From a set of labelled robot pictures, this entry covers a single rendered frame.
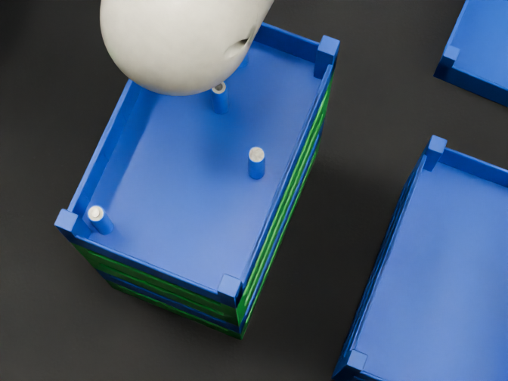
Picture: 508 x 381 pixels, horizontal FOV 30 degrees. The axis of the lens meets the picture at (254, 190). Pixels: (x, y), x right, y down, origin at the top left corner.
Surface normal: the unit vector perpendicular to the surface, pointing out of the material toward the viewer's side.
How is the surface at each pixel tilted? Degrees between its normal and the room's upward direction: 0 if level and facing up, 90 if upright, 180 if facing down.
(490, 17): 0
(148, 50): 51
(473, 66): 0
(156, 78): 73
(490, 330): 0
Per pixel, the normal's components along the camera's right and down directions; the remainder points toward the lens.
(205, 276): 0.00, -0.25
